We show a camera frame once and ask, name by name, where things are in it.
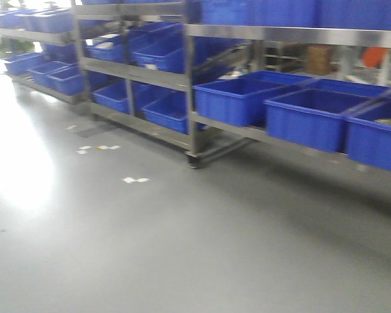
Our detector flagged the blue bin front centre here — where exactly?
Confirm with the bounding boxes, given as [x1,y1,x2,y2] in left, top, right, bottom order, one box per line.
[264,89,375,153]

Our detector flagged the blue bin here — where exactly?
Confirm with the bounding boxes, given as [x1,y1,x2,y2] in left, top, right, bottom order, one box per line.
[264,89,375,153]
[345,98,391,171]
[194,78,299,127]

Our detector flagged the steel sorting shelf rack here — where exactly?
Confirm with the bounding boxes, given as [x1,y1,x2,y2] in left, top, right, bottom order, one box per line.
[0,0,391,183]

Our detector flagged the blue bin front middle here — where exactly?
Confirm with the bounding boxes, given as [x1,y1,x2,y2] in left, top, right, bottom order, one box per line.
[194,78,299,127]

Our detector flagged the blue bin front right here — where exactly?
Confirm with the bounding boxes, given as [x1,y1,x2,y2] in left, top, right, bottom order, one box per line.
[345,98,391,171]

